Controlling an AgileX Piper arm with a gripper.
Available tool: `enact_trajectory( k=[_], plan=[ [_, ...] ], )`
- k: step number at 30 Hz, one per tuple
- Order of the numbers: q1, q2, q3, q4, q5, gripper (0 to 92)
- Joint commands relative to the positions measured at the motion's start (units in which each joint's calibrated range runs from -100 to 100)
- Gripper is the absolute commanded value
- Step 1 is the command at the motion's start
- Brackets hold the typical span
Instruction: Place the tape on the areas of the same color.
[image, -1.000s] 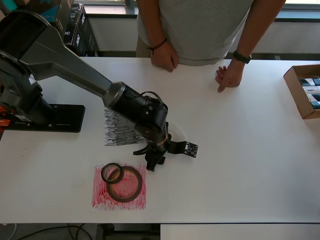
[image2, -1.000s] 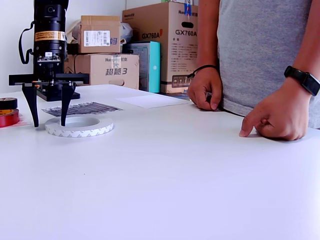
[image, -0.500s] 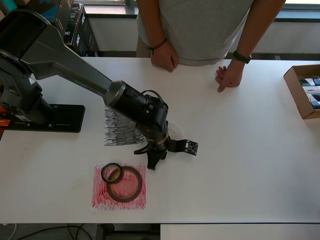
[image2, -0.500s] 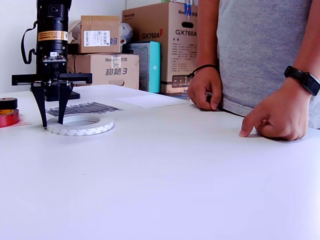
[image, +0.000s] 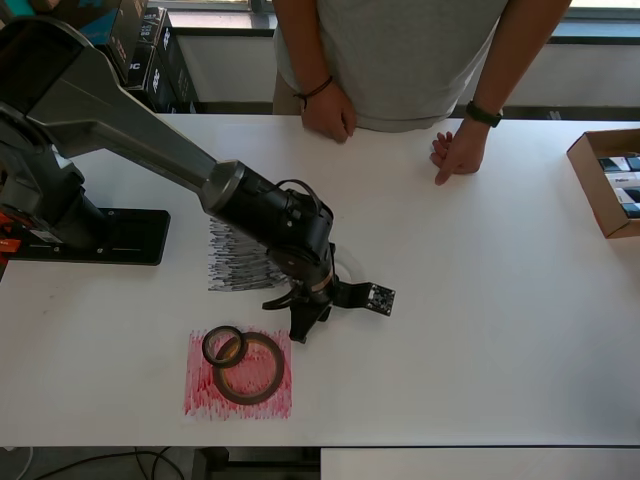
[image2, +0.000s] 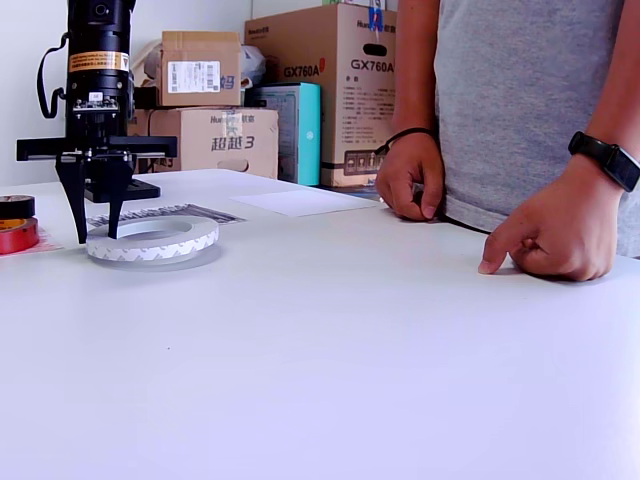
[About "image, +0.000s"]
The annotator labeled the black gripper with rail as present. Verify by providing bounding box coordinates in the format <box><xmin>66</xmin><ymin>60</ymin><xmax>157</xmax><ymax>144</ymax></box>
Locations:
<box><xmin>287</xmin><ymin>294</ymin><xmax>336</xmax><ymax>347</ymax></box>

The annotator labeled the teal and black carton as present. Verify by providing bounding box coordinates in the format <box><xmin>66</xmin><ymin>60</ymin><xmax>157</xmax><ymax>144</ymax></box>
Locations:
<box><xmin>0</xmin><ymin>0</ymin><xmax>149</xmax><ymax>51</ymax></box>

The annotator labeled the open brown cardboard tray box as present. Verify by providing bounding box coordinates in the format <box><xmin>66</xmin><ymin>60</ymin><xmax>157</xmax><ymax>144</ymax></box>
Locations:
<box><xmin>566</xmin><ymin>128</ymin><xmax>640</xmax><ymax>240</ymax></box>

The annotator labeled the white tape roll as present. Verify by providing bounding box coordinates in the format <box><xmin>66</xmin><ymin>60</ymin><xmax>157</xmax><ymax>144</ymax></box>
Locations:
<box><xmin>332</xmin><ymin>243</ymin><xmax>370</xmax><ymax>287</ymax></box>

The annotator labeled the red tape roll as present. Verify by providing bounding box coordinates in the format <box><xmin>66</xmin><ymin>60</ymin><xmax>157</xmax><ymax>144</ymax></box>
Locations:
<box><xmin>213</xmin><ymin>331</ymin><xmax>287</xmax><ymax>405</ymax></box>

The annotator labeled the small white printed box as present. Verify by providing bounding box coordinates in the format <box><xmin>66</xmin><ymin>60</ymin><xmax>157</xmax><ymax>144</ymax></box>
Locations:
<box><xmin>603</xmin><ymin>171</ymin><xmax>640</xmax><ymax>190</ymax></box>

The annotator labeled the black wrist watch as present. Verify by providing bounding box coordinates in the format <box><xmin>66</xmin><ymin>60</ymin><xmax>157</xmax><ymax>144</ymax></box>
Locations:
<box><xmin>464</xmin><ymin>101</ymin><xmax>505</xmax><ymax>130</ymax></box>

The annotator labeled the orange table clamp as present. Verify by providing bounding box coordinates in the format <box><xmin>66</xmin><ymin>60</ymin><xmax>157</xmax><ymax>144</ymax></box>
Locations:
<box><xmin>0</xmin><ymin>209</ymin><xmax>22</xmax><ymax>256</ymax></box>

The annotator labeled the dark printed carton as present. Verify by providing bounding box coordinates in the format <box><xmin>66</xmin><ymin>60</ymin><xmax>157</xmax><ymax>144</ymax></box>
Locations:
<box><xmin>144</xmin><ymin>24</ymin><xmax>202</xmax><ymax>115</ymax></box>

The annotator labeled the white side table top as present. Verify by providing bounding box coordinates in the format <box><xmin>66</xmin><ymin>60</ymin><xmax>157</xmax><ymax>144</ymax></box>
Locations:
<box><xmin>319</xmin><ymin>447</ymin><xmax>640</xmax><ymax>480</ymax></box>

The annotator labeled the black carton with white print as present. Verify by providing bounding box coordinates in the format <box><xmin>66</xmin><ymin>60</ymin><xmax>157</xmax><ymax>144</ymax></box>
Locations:
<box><xmin>134</xmin><ymin>5</ymin><xmax>174</xmax><ymax>51</ymax></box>

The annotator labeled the black carton with white label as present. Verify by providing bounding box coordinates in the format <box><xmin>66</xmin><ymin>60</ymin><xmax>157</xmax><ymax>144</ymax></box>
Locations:
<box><xmin>99</xmin><ymin>43</ymin><xmax>157</xmax><ymax>109</ymax></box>

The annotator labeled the person right forearm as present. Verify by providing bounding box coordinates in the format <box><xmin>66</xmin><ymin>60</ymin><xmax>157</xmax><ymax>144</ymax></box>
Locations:
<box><xmin>273</xmin><ymin>0</ymin><xmax>335</xmax><ymax>97</ymax></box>

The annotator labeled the black tape roll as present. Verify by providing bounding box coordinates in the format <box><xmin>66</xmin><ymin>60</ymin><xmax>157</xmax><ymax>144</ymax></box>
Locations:
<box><xmin>201</xmin><ymin>325</ymin><xmax>247</xmax><ymax>369</ymax></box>

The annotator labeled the person left hand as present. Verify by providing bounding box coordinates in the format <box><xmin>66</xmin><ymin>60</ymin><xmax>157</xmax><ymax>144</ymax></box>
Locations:
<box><xmin>429</xmin><ymin>119</ymin><xmax>490</xmax><ymax>187</ymax></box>

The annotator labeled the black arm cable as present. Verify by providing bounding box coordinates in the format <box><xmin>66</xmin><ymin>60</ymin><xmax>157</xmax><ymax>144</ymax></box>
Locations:
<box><xmin>262</xmin><ymin>283</ymin><xmax>302</xmax><ymax>311</ymax></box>

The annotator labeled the red scribbled paper sheet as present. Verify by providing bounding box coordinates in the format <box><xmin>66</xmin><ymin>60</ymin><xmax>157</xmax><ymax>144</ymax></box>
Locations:
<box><xmin>180</xmin><ymin>327</ymin><xmax>294</xmax><ymax>424</ymax></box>

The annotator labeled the camera circuit board on bracket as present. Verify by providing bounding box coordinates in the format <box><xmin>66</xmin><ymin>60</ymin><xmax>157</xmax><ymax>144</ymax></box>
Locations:
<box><xmin>332</xmin><ymin>279</ymin><xmax>398</xmax><ymax>318</ymax></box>

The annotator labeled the white floor cable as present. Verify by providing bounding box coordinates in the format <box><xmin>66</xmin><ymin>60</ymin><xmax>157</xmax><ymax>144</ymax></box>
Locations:
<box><xmin>0</xmin><ymin>444</ymin><xmax>36</xmax><ymax>480</ymax></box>

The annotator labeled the black scribbled paper sheet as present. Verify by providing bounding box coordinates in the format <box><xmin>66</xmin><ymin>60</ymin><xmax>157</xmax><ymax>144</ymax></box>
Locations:
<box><xmin>207</xmin><ymin>215</ymin><xmax>287</xmax><ymax>294</ymax></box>

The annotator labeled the dark table leg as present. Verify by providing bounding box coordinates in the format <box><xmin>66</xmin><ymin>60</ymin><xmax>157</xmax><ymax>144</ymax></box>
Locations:
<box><xmin>192</xmin><ymin>447</ymin><xmax>231</xmax><ymax>480</ymax></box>

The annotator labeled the person torso in grey shirt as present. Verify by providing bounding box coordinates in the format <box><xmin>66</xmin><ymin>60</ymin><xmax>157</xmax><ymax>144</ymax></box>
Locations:
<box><xmin>272</xmin><ymin>0</ymin><xmax>514</xmax><ymax>134</ymax></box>

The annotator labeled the black floor cable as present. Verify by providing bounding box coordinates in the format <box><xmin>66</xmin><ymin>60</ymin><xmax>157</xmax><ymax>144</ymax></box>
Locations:
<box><xmin>29</xmin><ymin>447</ymin><xmax>201</xmax><ymax>480</ymax></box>

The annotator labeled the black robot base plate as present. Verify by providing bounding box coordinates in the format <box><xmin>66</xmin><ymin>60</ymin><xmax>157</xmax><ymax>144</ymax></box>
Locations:
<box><xmin>8</xmin><ymin>208</ymin><xmax>172</xmax><ymax>267</ymax></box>

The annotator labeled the small black and white box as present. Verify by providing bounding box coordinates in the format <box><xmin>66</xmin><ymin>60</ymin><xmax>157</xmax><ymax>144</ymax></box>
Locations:
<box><xmin>597</xmin><ymin>155</ymin><xmax>640</xmax><ymax>174</ymax></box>

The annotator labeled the black wrist bracelet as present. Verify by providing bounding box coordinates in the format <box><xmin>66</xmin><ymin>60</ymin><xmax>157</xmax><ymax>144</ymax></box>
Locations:
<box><xmin>293</xmin><ymin>75</ymin><xmax>334</xmax><ymax>112</ymax></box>

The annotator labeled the person left forearm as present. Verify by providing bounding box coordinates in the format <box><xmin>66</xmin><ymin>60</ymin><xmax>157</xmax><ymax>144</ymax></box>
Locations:
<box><xmin>472</xmin><ymin>0</ymin><xmax>574</xmax><ymax>120</ymax></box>

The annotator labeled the person right hand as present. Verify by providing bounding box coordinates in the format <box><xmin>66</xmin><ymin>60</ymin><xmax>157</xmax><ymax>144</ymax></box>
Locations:
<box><xmin>300</xmin><ymin>84</ymin><xmax>358</xmax><ymax>145</ymax></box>

